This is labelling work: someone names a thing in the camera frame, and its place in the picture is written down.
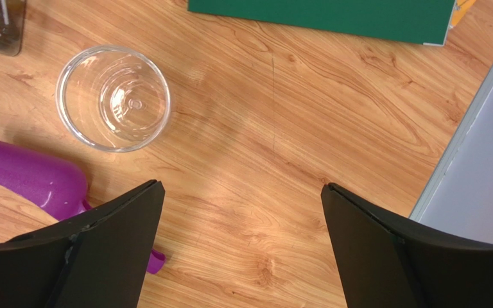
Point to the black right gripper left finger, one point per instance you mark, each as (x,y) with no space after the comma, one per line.
(95,259)

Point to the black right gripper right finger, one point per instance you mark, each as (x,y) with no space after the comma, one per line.
(387,260)

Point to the purple plastic scoop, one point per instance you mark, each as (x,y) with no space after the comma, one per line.
(55,185)

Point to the clear plastic cup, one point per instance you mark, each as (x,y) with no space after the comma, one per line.
(113,98)

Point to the green clipboard folder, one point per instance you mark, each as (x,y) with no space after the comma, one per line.
(417,22)

